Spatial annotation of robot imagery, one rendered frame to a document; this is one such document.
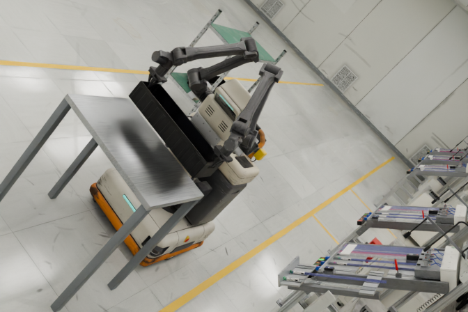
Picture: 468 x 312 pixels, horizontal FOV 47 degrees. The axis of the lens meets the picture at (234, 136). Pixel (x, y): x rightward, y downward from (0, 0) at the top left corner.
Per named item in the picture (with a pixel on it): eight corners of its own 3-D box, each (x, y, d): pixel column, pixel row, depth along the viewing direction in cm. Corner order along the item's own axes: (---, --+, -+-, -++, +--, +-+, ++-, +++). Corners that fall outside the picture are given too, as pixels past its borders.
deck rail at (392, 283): (317, 282, 315) (317, 271, 315) (318, 281, 317) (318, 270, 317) (448, 294, 285) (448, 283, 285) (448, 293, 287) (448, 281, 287)
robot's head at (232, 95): (231, 90, 312) (235, 74, 299) (254, 115, 305) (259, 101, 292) (212, 101, 306) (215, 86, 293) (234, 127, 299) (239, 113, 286)
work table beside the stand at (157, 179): (52, 193, 322) (128, 98, 294) (115, 288, 300) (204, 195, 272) (-14, 202, 282) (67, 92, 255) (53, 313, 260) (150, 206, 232)
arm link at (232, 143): (251, 127, 259) (235, 120, 260) (245, 131, 248) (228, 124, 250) (242, 149, 262) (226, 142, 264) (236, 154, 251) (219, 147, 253)
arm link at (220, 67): (266, 61, 288) (262, 46, 292) (256, 51, 276) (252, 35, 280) (193, 92, 302) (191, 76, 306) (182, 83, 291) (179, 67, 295)
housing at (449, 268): (440, 294, 289) (439, 268, 288) (446, 267, 333) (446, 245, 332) (457, 295, 285) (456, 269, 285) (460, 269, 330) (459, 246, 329)
